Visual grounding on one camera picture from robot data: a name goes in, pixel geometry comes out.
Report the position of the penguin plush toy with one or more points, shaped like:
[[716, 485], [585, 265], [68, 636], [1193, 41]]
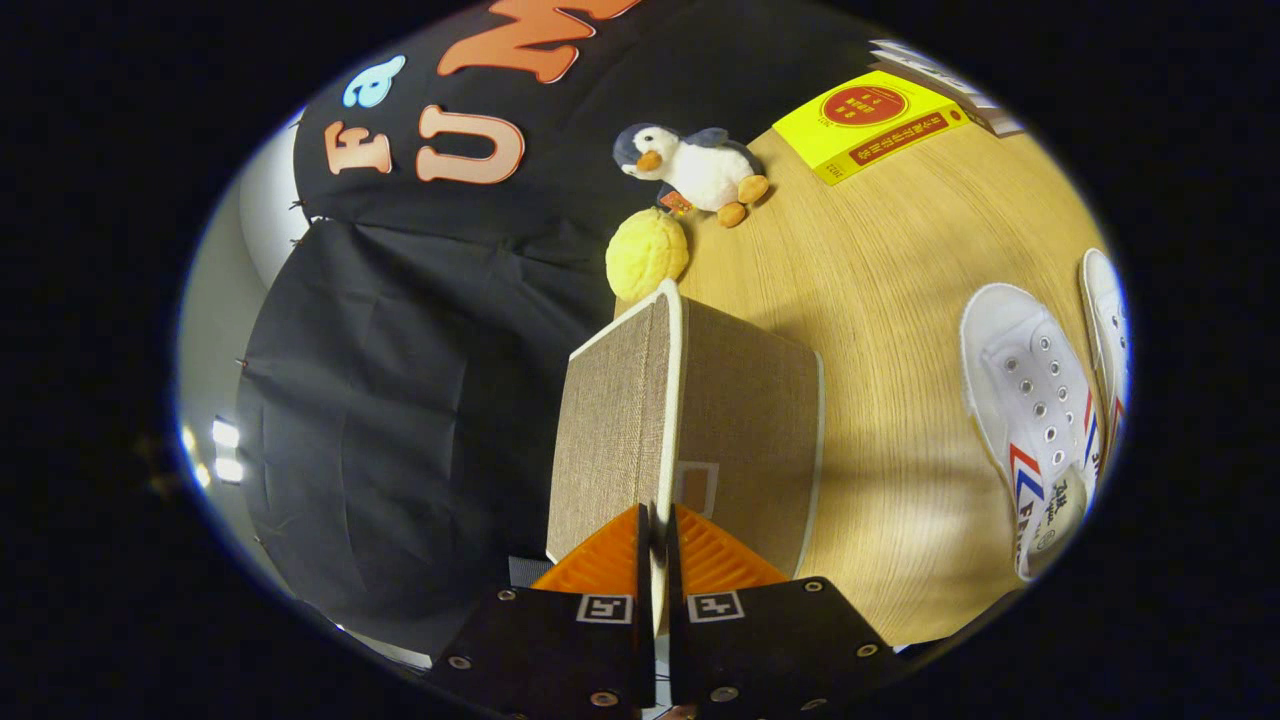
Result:
[[700, 175]]

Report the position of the round yellow plush bun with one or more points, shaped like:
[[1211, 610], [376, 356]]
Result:
[[645, 255]]

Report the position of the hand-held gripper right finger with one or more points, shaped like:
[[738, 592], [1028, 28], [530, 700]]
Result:
[[770, 645]]

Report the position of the black backdrop cloth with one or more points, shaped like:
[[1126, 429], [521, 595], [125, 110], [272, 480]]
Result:
[[400, 350]]

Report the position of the white illustrated book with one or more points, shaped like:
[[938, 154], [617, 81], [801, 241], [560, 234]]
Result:
[[900, 47]]

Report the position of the beige fabric storage box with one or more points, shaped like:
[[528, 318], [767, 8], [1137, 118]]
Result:
[[740, 420]]

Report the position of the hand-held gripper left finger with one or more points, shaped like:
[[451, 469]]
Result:
[[560, 650]]

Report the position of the white canvas shoe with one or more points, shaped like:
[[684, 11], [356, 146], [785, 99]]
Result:
[[1105, 330], [1040, 420]]

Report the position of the long ceiling light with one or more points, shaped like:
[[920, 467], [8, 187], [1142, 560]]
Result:
[[226, 450]]

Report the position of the yellow book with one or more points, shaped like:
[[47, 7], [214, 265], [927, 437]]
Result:
[[865, 125]]

